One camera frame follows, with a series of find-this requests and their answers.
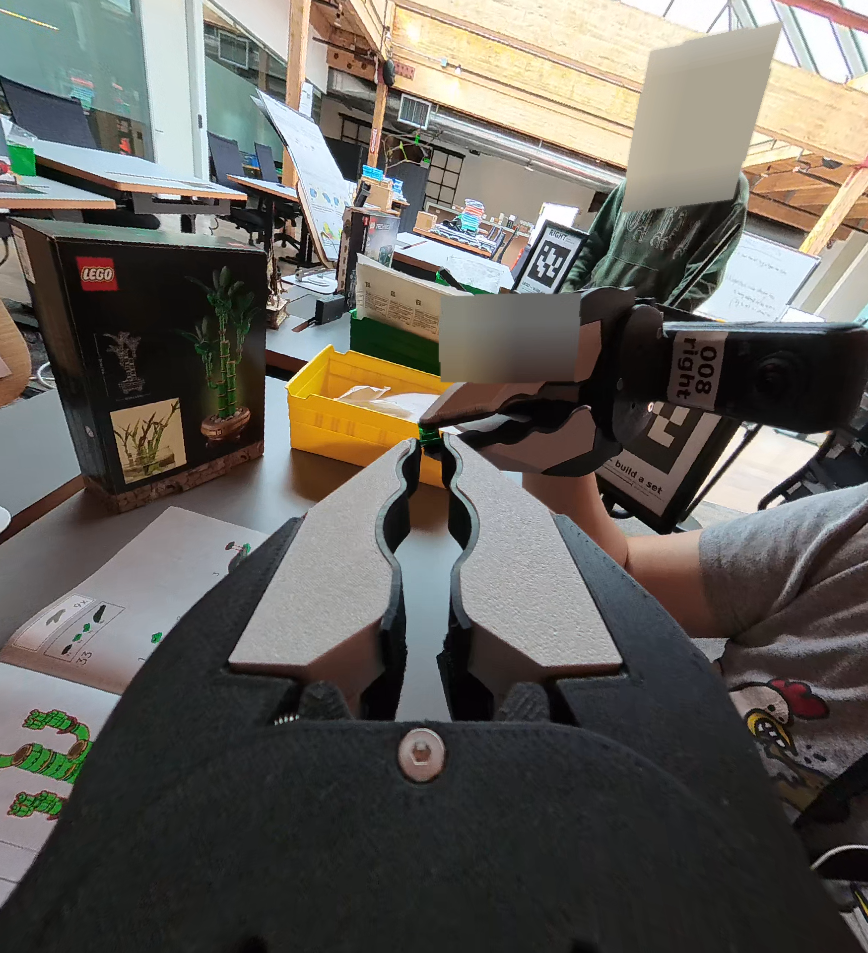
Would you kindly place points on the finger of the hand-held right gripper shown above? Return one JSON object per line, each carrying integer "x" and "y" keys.
{"x": 523, "y": 398}
{"x": 560, "y": 450}

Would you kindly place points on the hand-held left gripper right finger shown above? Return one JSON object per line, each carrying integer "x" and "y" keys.
{"x": 538, "y": 595}

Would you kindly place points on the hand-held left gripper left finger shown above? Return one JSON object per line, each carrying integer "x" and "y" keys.
{"x": 314, "y": 595}

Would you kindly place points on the bright green lego piece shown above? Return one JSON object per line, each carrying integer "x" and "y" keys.
{"x": 431, "y": 436}

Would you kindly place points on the person's right forearm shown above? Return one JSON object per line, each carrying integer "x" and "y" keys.
{"x": 649, "y": 566}

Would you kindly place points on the lego instruction booklet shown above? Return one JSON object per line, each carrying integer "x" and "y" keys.
{"x": 128, "y": 581}

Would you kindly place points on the black lego set box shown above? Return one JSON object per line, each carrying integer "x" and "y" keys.
{"x": 143, "y": 357}

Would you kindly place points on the white whiteboard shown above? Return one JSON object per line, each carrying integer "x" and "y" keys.
{"x": 761, "y": 283}

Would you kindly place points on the clear plastic bag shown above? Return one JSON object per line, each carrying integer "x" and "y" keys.
{"x": 389, "y": 402}

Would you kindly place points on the white paper booklet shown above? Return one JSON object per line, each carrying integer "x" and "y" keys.
{"x": 404, "y": 301}

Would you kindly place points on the yellow plastic bin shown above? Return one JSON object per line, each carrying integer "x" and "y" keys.
{"x": 344, "y": 432}

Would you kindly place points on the person's grey printed t-shirt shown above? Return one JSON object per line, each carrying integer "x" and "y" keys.
{"x": 813, "y": 566}

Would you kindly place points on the black cardboard box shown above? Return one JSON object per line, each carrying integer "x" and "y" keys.
{"x": 374, "y": 238}

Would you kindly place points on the small brown model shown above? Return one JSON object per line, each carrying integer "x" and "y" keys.
{"x": 277, "y": 298}

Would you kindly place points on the leaning white poster board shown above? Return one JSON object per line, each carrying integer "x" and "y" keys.
{"x": 314, "y": 171}

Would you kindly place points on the wooden edged desk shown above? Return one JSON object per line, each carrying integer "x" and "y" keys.
{"x": 128, "y": 175}

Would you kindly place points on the white wall vent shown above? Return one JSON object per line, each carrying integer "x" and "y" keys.
{"x": 414, "y": 110}

